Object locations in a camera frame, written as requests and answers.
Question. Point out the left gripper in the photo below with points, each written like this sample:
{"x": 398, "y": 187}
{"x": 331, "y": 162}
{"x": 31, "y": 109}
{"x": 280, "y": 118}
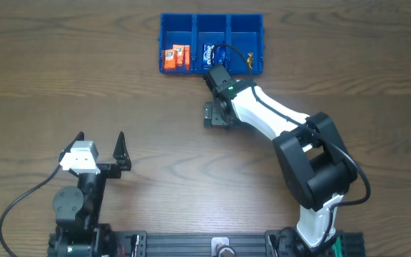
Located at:
{"x": 109, "y": 171}

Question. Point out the orange candy box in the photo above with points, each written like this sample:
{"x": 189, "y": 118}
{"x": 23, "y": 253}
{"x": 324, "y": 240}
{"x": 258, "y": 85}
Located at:
{"x": 169, "y": 62}
{"x": 178, "y": 53}
{"x": 187, "y": 59}

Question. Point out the blue candy pack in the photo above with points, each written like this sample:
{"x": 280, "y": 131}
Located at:
{"x": 208, "y": 55}
{"x": 221, "y": 55}

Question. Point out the gold candy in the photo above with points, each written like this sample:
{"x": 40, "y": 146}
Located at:
{"x": 250, "y": 61}

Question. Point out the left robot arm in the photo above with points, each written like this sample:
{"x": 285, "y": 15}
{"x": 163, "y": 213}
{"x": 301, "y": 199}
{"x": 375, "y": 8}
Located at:
{"x": 91, "y": 200}

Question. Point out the blue tray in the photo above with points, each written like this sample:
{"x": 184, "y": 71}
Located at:
{"x": 237, "y": 39}

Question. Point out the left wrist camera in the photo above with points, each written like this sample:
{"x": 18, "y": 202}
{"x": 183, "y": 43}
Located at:
{"x": 80, "y": 157}

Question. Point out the mounting rail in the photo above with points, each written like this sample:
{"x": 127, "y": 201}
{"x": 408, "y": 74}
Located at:
{"x": 191, "y": 246}

